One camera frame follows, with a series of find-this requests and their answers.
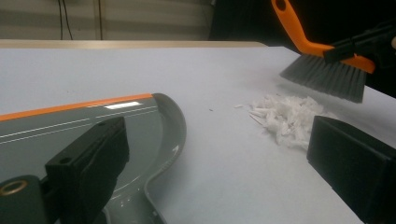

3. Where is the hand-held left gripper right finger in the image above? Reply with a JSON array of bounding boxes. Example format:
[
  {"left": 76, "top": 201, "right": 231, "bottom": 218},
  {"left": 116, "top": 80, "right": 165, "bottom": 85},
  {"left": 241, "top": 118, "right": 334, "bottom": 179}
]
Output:
[{"left": 306, "top": 115, "right": 396, "bottom": 224}]

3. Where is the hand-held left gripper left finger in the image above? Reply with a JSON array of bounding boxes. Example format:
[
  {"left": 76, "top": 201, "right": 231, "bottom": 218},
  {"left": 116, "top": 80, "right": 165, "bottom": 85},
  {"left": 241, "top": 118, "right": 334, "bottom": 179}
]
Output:
[{"left": 45, "top": 116, "right": 131, "bottom": 224}]

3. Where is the orange brush with grey bristles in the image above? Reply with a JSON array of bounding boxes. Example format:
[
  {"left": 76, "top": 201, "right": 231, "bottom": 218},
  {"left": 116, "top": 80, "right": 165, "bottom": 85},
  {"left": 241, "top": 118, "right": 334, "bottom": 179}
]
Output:
[{"left": 270, "top": 0, "right": 377, "bottom": 105}]

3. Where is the grey dustpan with orange edge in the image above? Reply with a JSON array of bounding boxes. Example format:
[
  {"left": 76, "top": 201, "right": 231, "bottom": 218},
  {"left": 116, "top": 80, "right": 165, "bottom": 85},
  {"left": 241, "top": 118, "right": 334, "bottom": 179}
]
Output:
[{"left": 0, "top": 92, "right": 188, "bottom": 224}]

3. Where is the pile of white paper scraps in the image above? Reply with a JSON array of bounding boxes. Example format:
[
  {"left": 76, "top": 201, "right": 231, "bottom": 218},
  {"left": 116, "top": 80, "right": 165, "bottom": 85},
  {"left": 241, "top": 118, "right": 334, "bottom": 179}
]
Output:
[{"left": 234, "top": 94, "right": 328, "bottom": 151}]

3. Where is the black curtain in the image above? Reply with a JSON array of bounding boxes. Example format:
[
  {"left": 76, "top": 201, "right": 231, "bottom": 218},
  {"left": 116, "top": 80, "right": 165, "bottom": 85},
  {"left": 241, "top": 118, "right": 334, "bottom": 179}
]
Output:
[{"left": 208, "top": 0, "right": 396, "bottom": 99}]

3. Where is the black wall cable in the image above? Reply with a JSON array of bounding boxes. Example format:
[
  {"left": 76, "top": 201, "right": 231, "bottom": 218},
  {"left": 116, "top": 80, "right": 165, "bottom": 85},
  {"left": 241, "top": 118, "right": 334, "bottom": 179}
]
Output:
[
  {"left": 57, "top": 0, "right": 64, "bottom": 41},
  {"left": 61, "top": 0, "right": 75, "bottom": 41}
]

